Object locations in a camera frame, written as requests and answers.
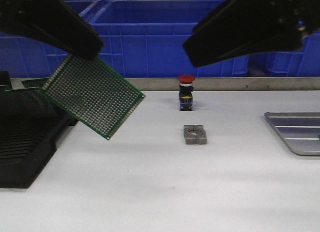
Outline silver metal tray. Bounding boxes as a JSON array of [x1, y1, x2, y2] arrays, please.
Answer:
[[264, 112, 320, 156]]

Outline black rack far left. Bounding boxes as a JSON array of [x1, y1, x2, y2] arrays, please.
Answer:
[[0, 71, 12, 89]]

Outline steel table edge rail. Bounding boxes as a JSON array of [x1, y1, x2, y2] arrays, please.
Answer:
[[9, 77, 320, 92]]

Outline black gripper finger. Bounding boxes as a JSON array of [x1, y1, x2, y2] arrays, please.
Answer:
[[183, 0, 320, 68], [0, 0, 104, 59]]

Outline red emergency stop button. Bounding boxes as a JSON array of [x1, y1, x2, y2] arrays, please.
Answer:
[[177, 75, 195, 111]]

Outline black slotted board rack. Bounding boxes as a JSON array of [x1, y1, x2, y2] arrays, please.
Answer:
[[0, 112, 78, 189]]

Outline blue plastic crate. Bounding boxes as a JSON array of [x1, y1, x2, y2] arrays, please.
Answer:
[[89, 0, 249, 78], [0, 33, 68, 78], [247, 34, 320, 78]]

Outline blue left plastic crate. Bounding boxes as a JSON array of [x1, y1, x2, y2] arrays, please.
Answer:
[[0, 33, 68, 78]]

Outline grey metal clamp block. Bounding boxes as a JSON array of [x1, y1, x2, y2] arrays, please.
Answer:
[[183, 125, 208, 145]]

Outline blue centre plastic crate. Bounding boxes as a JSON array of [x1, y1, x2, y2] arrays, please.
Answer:
[[89, 0, 249, 78]]

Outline blue right plastic crate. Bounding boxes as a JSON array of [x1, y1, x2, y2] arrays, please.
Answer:
[[247, 34, 320, 78]]

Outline green perforated board rearmost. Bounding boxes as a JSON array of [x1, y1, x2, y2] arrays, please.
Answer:
[[21, 77, 49, 88]]

